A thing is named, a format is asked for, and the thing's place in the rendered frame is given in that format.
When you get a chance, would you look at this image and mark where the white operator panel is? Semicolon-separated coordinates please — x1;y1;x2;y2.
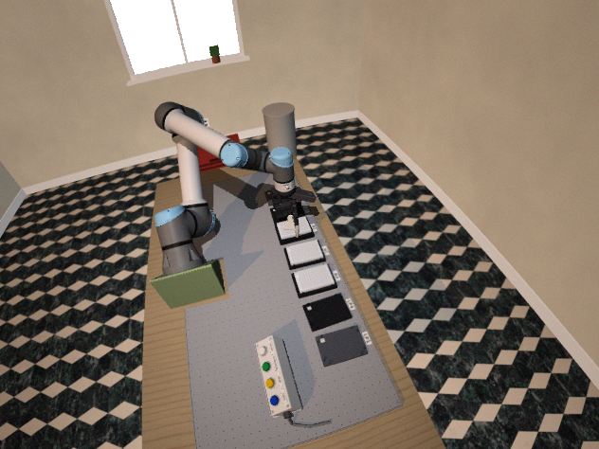
255;335;317;428

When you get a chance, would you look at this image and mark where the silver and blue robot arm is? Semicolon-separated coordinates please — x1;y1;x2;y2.
154;101;317;276

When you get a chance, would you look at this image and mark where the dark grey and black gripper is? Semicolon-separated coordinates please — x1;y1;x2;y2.
271;187;300;237

